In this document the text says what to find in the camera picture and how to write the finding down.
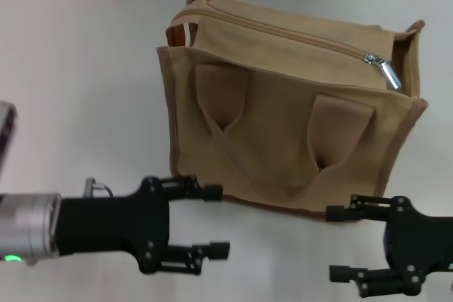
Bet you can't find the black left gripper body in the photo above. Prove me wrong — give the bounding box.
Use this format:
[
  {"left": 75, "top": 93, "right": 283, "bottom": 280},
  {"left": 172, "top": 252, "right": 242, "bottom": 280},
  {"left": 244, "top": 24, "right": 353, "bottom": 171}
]
[{"left": 56, "top": 176, "right": 171, "bottom": 274}]

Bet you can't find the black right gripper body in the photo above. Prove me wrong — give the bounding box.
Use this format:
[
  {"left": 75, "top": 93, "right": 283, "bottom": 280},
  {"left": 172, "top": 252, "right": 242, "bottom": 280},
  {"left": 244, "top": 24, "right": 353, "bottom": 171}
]
[{"left": 384, "top": 195, "right": 453, "bottom": 298}]

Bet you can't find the khaki canvas food bag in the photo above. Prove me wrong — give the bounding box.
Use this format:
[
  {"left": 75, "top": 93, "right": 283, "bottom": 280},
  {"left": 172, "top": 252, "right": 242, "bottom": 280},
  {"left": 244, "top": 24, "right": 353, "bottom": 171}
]
[{"left": 156, "top": 0, "right": 429, "bottom": 225}]

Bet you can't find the silver metal zipper pull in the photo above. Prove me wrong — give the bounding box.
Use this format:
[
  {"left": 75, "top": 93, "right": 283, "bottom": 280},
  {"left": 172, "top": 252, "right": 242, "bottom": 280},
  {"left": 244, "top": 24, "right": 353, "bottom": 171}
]
[{"left": 364, "top": 52, "right": 403, "bottom": 90}]

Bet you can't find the left gripper cable with plug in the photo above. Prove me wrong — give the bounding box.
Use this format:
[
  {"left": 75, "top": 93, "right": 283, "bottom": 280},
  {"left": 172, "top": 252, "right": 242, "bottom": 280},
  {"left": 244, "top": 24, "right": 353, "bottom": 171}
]
[{"left": 84, "top": 177, "right": 114, "bottom": 199}]

